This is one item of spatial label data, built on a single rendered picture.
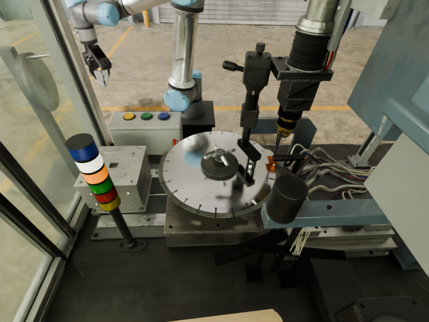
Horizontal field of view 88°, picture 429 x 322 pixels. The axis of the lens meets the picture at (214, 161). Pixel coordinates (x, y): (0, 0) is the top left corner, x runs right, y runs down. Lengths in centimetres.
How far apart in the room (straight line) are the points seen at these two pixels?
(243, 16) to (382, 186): 638
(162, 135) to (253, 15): 585
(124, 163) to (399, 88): 70
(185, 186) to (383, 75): 46
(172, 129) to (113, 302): 59
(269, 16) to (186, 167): 622
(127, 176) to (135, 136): 26
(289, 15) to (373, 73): 643
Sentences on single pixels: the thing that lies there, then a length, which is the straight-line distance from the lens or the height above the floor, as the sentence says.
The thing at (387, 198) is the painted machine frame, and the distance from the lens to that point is 28.
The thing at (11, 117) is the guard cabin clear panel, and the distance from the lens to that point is 66.
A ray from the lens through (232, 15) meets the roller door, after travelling 651.
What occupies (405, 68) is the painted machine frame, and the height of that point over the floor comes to 131.
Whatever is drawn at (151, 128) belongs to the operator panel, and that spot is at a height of 89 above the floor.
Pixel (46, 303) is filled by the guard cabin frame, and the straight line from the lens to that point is 77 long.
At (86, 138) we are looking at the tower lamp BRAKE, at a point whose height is 116.
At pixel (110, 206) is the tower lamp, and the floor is 98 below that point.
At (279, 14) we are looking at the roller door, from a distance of 675.
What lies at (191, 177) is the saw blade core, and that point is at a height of 95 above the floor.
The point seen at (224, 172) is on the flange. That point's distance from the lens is 62.
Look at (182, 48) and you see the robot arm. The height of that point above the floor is 113.
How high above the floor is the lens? 142
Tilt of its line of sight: 44 degrees down
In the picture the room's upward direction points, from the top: 3 degrees clockwise
